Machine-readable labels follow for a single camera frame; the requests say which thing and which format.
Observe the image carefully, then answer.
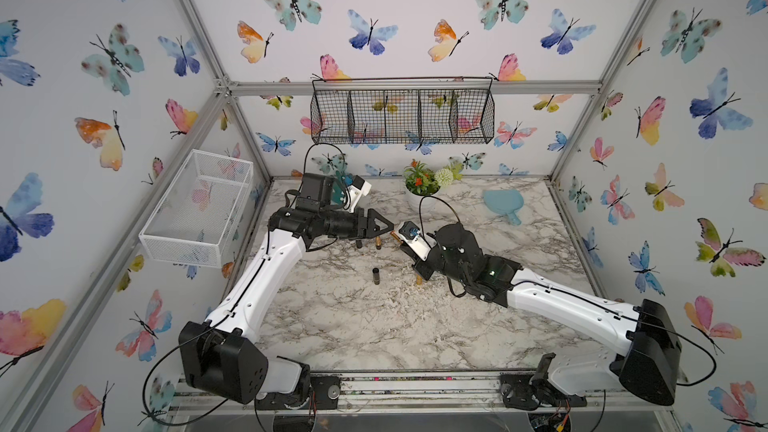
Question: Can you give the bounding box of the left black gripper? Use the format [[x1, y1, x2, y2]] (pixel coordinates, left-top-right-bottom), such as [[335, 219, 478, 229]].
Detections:
[[318, 211, 393, 241]]

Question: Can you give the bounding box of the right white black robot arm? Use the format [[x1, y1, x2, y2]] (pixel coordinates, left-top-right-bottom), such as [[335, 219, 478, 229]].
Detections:
[[392, 221, 686, 411]]

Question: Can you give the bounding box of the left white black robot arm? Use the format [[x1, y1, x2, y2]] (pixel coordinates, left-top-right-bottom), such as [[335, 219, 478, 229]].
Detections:
[[175, 173, 394, 406]]

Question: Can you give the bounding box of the green rubber glove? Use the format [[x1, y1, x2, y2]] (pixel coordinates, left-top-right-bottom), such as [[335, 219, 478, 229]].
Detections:
[[331, 171, 354, 207]]

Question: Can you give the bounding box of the potted flower plant white pot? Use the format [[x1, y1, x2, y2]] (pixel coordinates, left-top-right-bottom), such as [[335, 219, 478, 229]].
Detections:
[[404, 160, 456, 212]]

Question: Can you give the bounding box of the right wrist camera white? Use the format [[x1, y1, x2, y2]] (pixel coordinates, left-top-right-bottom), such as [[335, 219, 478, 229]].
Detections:
[[393, 221, 432, 261]]

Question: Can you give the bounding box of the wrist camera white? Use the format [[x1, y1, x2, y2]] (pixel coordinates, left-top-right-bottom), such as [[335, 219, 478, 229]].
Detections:
[[393, 221, 432, 261], [344, 174, 372, 209]]

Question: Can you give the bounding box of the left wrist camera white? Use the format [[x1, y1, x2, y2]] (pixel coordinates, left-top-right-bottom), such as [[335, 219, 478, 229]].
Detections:
[[344, 174, 372, 209]]

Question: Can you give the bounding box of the black wire wall basket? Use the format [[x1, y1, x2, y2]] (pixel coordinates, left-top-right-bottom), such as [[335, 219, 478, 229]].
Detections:
[[305, 77, 496, 146]]

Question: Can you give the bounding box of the white mesh wall basket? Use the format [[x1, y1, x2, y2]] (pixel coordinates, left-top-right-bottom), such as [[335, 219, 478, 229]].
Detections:
[[139, 149, 253, 268]]

